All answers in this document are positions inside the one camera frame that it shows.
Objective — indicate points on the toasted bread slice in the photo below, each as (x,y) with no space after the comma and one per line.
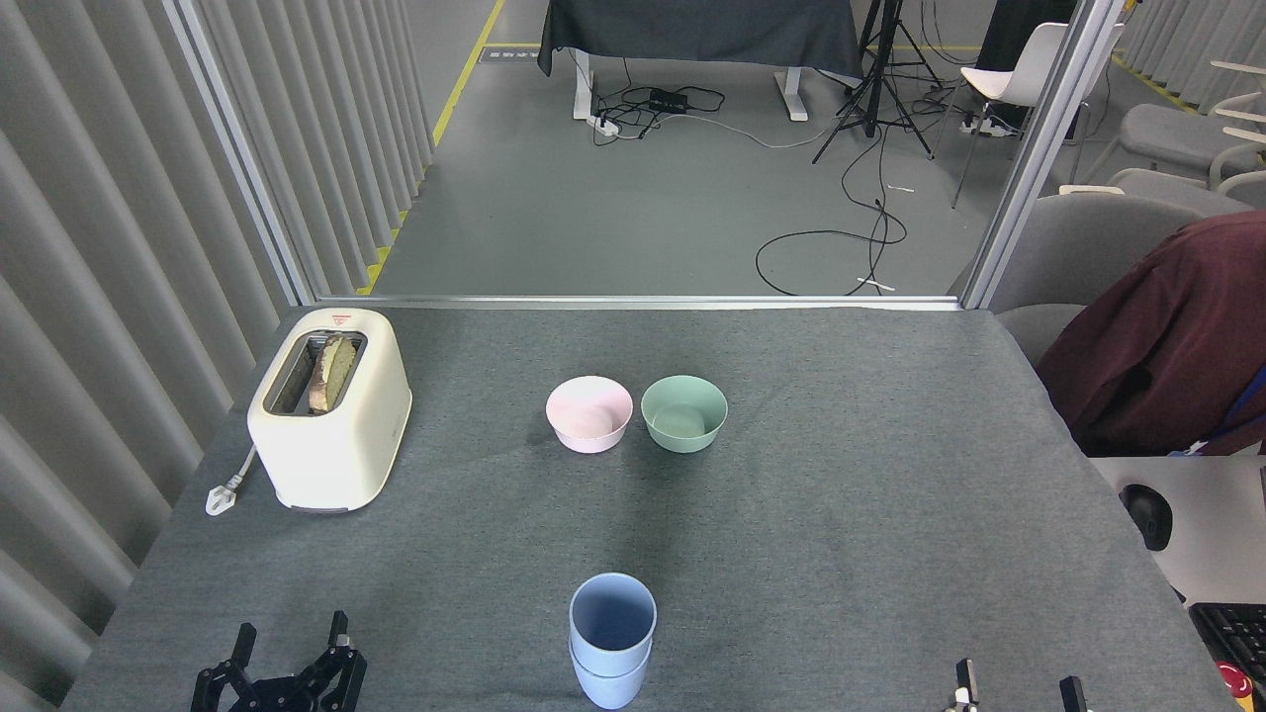
(333,374)

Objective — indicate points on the black computer mouse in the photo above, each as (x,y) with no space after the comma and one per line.
(1147,514)

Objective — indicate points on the silver frame rail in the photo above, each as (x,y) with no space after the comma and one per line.
(633,302)

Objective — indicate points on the white table leg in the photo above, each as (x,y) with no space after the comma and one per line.
(583,89)
(791,97)

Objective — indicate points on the silver frame post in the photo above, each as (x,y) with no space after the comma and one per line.
(242,158)
(1039,148)

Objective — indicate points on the green bowl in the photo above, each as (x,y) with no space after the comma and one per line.
(683,420)

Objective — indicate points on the white plastic chair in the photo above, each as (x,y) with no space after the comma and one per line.
(1014,79)

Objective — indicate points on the black power adapter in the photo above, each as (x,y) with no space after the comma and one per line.
(669,101)

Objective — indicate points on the black keyboard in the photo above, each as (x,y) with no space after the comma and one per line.
(1236,638)

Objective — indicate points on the black tripod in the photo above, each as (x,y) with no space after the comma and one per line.
(872,79)

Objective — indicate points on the grey office chair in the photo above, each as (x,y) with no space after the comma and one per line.
(1177,138)
(1078,252)

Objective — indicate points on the white side desk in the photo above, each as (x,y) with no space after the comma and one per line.
(1217,524)

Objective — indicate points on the pink bowl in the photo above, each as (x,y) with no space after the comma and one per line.
(589,415)

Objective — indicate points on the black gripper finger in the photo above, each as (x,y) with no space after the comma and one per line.
(341,672)
(966,682)
(1073,696)
(226,682)

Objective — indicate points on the person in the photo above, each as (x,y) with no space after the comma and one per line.
(1167,346)

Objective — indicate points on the white power strip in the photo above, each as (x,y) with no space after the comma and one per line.
(605,126)

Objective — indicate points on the red round button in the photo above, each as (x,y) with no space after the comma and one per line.
(1234,684)

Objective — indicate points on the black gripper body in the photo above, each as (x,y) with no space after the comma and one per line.
(282,698)

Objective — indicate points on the cream white toaster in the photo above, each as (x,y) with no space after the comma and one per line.
(336,445)

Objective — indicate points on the white toaster power plug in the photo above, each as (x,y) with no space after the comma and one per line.
(223,497)

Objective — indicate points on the dark table cloth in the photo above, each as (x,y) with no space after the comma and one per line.
(692,30)

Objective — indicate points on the blue plastic cup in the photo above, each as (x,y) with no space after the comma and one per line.
(610,690)
(593,658)

